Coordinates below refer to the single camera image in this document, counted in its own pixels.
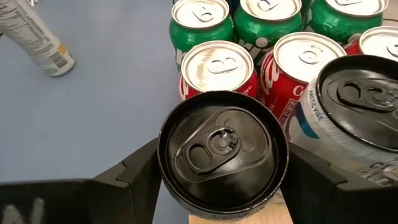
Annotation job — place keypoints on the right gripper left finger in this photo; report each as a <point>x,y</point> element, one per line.
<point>124,199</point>

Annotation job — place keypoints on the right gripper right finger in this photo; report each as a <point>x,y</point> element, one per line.
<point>335,202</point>

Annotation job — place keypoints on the white Celsius Arctic Vibe can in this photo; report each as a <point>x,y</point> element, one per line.
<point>357,102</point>

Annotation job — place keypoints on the white Celsius energy drink can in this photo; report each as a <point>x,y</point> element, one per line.
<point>34,37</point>
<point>222,155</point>

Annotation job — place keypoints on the red Coca-Cola can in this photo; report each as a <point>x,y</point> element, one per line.
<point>381,42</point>
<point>308,56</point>
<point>217,67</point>

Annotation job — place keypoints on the blue table mat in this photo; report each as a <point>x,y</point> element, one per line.
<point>109,109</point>

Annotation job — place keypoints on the wooden shelf black metal frame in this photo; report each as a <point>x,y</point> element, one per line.
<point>273,216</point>

